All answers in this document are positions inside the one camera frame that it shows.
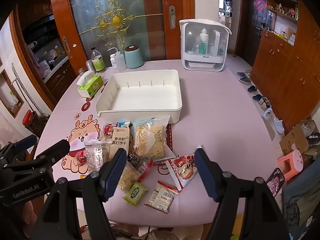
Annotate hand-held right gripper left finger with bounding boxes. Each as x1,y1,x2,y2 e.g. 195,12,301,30
30,148,127,240

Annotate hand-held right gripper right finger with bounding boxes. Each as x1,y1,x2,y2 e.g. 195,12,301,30
194,148,285,240

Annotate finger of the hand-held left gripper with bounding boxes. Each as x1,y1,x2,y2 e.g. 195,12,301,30
0,134,38,165
35,139,71,167

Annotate brown printed packet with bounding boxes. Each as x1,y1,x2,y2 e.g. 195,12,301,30
165,145,203,190

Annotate beige cracker packet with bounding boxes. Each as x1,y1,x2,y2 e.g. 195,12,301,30
109,126,130,163

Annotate white and beige snack packet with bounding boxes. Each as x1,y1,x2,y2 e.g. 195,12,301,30
144,180,181,214

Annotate white plastic tray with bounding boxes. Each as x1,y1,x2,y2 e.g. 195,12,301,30
96,69,183,124

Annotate clear packet of yellow crisps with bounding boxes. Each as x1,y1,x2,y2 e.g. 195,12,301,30
117,161,140,193

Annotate dark bin with red lid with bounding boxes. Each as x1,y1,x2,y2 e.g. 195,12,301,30
22,110,43,137

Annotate small green snack packet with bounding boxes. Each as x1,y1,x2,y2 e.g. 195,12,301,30
122,181,149,207

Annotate small red wrapped candy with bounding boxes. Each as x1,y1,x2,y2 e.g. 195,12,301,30
76,151,87,167

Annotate clear packet of pale crisps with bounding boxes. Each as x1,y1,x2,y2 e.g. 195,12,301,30
84,140,113,173

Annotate dark snack packet red edge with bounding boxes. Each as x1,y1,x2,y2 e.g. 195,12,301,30
126,153,153,182

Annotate large clear bag yellow crisps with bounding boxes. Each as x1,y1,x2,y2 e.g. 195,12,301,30
132,116,171,162

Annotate green tissue box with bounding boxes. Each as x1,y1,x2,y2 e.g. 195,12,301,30
76,70,104,98

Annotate pink plastic stool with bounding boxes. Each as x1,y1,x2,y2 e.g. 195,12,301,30
277,149,304,180

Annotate white slipper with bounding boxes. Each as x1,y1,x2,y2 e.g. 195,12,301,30
273,117,285,134

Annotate beige sneaker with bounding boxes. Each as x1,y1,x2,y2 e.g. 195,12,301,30
259,97,272,110

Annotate cardboard box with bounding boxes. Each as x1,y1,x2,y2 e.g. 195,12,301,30
279,119,320,160

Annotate clear bottle with green label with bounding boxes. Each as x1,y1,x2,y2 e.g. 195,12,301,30
90,47,105,74

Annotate white squeeze bottle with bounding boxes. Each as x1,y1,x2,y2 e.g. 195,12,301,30
107,47,127,71

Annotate white countertop storage cabinet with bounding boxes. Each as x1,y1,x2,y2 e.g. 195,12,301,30
179,19,232,72

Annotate teal canister with brown lid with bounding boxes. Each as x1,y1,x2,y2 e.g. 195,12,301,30
124,45,144,69

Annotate white bottle with green label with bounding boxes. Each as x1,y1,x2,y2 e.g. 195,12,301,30
199,28,209,55

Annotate glass sliding door gold ornament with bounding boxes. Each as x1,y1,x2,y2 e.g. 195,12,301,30
49,0,195,63

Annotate dark entrance door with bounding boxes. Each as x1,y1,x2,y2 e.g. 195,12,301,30
240,0,267,67

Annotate wooden wall cabinet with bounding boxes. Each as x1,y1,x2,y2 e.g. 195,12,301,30
250,0,320,135

